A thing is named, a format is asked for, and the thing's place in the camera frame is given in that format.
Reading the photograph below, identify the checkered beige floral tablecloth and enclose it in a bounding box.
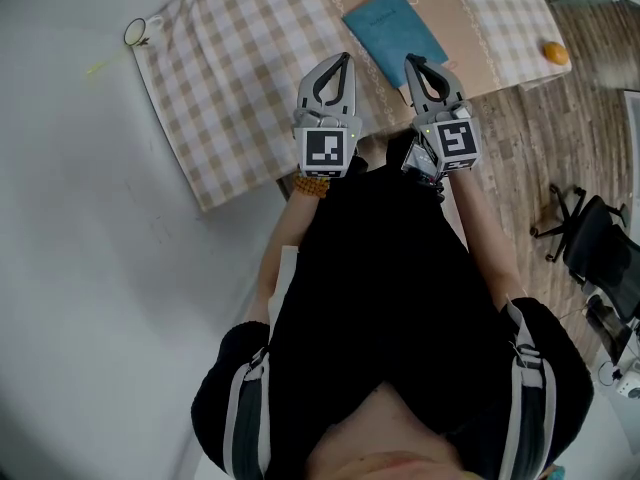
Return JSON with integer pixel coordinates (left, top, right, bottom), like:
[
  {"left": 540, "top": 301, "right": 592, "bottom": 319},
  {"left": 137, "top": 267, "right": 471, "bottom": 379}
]
[{"left": 130, "top": 0, "right": 574, "bottom": 213}]

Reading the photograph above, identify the orange fruit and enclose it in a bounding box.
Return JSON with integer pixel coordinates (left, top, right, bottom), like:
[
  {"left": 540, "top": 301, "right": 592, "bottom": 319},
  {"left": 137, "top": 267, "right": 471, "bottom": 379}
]
[{"left": 543, "top": 41, "right": 571, "bottom": 66}]

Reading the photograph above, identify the left grey harness strap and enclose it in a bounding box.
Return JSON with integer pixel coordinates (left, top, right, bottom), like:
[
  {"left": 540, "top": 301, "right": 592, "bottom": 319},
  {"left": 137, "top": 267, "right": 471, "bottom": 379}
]
[{"left": 222, "top": 350, "right": 272, "bottom": 480}]

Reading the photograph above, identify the person's left forearm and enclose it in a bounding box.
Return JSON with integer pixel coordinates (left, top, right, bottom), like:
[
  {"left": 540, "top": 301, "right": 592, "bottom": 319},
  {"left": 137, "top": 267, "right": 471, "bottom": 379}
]
[{"left": 248, "top": 187, "right": 322, "bottom": 327}]

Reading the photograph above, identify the white round device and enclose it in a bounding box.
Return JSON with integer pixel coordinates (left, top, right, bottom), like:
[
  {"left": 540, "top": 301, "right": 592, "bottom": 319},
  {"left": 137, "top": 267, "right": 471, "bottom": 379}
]
[{"left": 617, "top": 370, "right": 640, "bottom": 401}]

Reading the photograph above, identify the right grey harness strap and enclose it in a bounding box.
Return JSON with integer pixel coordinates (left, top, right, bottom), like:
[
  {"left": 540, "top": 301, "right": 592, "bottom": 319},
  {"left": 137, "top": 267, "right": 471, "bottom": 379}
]
[{"left": 502, "top": 300, "right": 558, "bottom": 480}]

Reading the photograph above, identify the person's right black shoe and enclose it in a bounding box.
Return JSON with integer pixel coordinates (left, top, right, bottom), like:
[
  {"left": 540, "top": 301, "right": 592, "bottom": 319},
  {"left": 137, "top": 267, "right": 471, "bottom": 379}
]
[{"left": 384, "top": 135, "right": 417, "bottom": 172}]

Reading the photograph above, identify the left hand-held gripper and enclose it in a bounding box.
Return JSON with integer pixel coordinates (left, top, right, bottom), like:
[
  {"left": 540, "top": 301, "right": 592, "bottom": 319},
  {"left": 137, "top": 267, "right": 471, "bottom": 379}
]
[{"left": 291, "top": 51, "right": 364, "bottom": 180}]

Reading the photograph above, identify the white enamel mug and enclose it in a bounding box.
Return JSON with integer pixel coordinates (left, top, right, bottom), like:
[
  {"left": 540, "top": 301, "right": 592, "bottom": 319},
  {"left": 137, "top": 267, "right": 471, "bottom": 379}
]
[{"left": 122, "top": 14, "right": 166, "bottom": 50}]

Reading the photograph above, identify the blue-covered notebook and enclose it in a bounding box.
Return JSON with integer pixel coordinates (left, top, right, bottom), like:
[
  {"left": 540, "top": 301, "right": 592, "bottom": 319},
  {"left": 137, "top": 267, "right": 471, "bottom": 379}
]
[{"left": 342, "top": 0, "right": 450, "bottom": 90}]

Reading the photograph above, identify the orange bead bracelet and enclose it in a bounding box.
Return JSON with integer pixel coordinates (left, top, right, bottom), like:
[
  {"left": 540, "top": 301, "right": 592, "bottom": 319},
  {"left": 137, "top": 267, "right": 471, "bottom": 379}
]
[{"left": 293, "top": 174, "right": 332, "bottom": 201}]

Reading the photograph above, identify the person's black garment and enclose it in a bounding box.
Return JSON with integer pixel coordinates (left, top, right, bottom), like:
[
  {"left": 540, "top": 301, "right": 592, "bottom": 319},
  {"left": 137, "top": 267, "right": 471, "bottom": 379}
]
[{"left": 189, "top": 135, "right": 596, "bottom": 480}]

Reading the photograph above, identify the black office chair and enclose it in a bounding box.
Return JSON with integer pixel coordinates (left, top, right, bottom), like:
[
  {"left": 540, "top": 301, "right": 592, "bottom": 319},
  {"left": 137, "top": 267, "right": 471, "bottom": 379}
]
[{"left": 529, "top": 183, "right": 640, "bottom": 325}]

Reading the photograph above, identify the black waist device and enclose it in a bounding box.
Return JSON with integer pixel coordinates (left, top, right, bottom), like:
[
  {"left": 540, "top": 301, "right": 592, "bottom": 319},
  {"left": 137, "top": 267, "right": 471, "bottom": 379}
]
[{"left": 401, "top": 140, "right": 442, "bottom": 185}]

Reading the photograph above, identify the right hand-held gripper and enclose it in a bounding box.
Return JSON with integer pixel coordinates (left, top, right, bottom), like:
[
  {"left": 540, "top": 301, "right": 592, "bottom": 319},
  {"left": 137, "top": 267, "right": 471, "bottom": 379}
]
[{"left": 403, "top": 53, "right": 484, "bottom": 175}]

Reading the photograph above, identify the person's right forearm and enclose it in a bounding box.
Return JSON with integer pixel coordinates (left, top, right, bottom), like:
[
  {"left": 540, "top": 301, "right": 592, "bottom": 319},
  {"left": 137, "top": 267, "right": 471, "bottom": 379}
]
[{"left": 447, "top": 170, "right": 524, "bottom": 315}]

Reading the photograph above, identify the grey harness strap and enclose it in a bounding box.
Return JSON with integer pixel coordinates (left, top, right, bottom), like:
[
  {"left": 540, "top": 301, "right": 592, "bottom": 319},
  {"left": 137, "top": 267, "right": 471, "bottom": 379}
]
[
  {"left": 502, "top": 300, "right": 558, "bottom": 480},
  {"left": 222, "top": 350, "right": 272, "bottom": 480}
]

